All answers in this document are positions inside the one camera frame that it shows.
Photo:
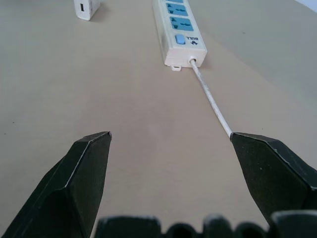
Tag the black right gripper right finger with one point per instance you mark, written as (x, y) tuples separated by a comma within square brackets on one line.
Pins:
[(272, 178)]

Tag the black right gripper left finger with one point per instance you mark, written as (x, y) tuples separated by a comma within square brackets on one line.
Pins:
[(67, 188)]

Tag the white power strip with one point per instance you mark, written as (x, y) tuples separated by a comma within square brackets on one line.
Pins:
[(178, 32)]

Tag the white USB charger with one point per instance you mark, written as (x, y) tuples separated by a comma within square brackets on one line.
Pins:
[(86, 9)]

